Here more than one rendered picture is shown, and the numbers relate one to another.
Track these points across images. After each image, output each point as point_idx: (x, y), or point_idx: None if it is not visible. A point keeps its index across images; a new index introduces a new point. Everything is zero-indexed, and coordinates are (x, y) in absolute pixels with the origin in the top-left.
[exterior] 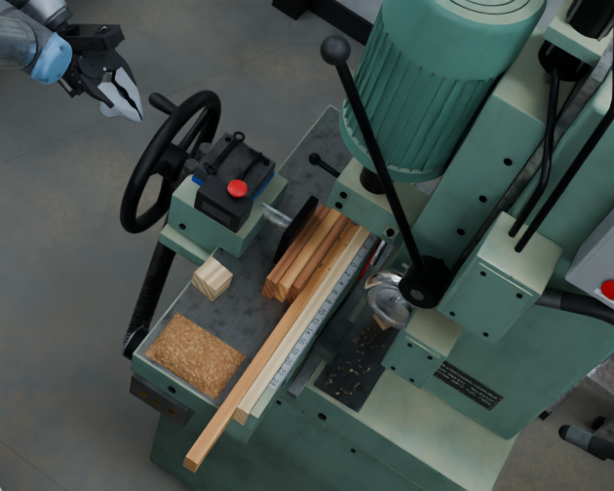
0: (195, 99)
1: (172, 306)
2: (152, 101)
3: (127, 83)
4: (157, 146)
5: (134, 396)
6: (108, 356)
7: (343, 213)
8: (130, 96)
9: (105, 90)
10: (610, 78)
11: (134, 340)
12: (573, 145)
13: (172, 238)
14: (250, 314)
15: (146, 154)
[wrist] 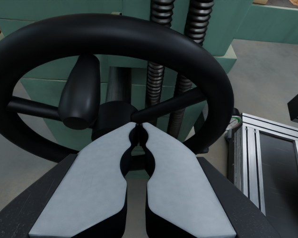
0: (49, 18)
1: (293, 8)
2: (95, 105)
3: (93, 171)
4: (197, 44)
5: (143, 202)
6: (133, 227)
7: None
8: (128, 145)
9: (199, 201)
10: None
11: (236, 113)
12: None
13: (231, 48)
14: None
15: (214, 62)
